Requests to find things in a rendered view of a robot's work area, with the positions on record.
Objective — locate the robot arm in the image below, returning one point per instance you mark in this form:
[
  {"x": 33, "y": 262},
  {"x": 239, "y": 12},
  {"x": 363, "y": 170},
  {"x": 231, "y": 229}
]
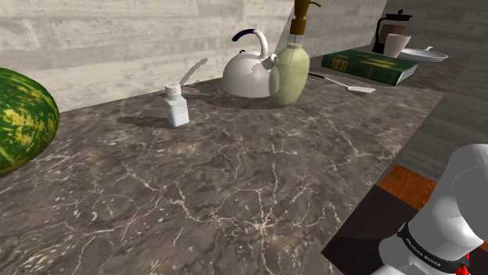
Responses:
[{"x": 444, "y": 224}]

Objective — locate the white salt shaker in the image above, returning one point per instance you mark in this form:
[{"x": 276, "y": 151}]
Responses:
[{"x": 177, "y": 110}]

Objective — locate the green soap dispenser bottle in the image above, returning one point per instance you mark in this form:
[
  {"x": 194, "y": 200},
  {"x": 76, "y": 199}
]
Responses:
[{"x": 291, "y": 72}]

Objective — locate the green hardcover book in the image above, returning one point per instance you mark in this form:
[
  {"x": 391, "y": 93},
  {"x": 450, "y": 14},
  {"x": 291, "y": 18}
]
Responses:
[{"x": 366, "y": 64}]

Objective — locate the white cup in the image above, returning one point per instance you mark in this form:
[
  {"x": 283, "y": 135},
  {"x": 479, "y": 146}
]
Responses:
[{"x": 395, "y": 45}]

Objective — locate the black french press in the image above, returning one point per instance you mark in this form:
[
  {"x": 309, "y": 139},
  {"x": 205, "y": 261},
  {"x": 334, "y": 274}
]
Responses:
[{"x": 387, "y": 28}]

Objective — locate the green striped watermelon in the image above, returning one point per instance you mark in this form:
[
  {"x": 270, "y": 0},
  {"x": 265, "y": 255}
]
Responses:
[{"x": 21, "y": 120}]

